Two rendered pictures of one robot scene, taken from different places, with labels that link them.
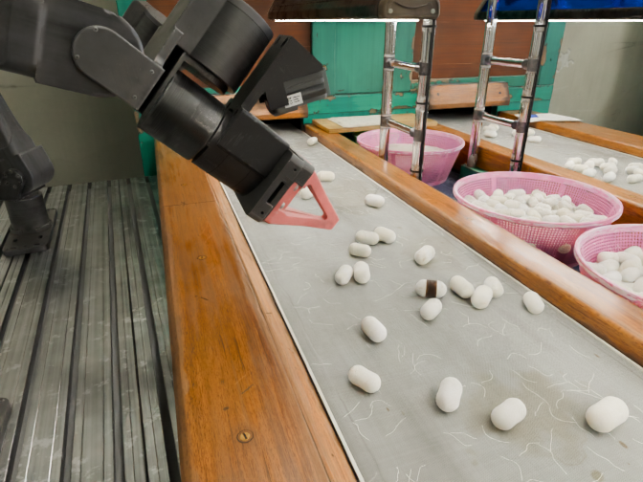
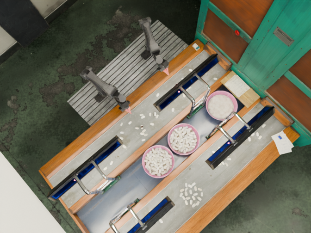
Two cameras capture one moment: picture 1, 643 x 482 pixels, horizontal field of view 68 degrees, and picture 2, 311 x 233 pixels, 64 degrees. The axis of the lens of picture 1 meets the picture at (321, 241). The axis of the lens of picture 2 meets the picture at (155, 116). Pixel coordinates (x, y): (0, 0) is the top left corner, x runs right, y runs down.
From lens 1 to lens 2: 1.98 m
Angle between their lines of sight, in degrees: 63
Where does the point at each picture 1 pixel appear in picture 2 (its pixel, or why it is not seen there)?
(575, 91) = not seen: outside the picture
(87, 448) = (112, 101)
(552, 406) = (125, 142)
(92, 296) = (135, 79)
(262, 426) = (110, 118)
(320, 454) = (109, 124)
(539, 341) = (136, 141)
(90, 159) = not seen: outside the picture
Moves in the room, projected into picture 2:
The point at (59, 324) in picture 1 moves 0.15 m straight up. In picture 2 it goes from (128, 81) to (125, 74)
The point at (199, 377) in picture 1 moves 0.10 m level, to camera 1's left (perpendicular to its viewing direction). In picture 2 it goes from (114, 110) to (109, 100)
